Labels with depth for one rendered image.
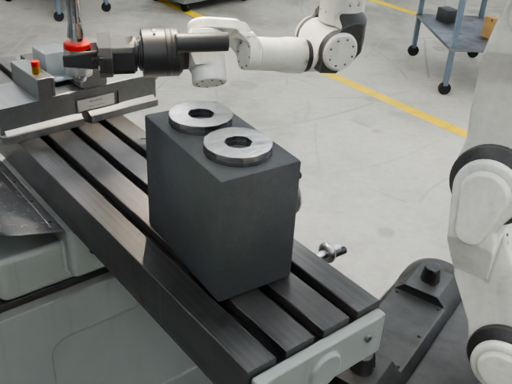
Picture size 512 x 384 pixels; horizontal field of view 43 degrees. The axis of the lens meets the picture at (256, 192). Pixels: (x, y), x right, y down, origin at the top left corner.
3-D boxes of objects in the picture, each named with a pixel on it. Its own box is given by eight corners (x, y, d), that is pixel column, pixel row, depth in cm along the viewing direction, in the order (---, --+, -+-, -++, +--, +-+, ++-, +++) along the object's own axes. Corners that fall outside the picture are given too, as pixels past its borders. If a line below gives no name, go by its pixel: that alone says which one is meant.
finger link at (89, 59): (62, 51, 114) (97, 50, 115) (64, 68, 115) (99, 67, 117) (62, 54, 112) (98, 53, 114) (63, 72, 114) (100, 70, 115)
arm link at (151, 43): (95, 20, 121) (159, 18, 123) (99, 69, 125) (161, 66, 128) (97, 40, 110) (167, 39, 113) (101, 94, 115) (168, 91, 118)
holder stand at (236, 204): (215, 204, 108) (217, 91, 97) (291, 276, 92) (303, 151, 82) (148, 223, 102) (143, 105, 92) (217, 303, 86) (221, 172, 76)
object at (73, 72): (91, 68, 121) (89, 42, 119) (94, 77, 117) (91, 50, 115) (65, 70, 120) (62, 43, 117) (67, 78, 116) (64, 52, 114)
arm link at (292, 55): (241, 62, 132) (322, 65, 140) (263, 81, 124) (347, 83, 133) (251, 11, 127) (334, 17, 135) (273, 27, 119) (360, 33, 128)
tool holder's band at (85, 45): (89, 42, 119) (88, 36, 118) (91, 50, 115) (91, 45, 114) (62, 43, 117) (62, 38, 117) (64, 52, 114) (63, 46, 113)
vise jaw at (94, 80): (78, 66, 140) (77, 48, 138) (107, 84, 132) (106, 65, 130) (52, 72, 137) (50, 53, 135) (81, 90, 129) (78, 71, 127)
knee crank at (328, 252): (336, 248, 177) (339, 229, 174) (352, 258, 173) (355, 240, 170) (275, 276, 164) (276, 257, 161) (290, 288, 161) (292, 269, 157)
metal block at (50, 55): (59, 70, 134) (56, 42, 131) (72, 78, 130) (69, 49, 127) (35, 75, 131) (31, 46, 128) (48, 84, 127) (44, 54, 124)
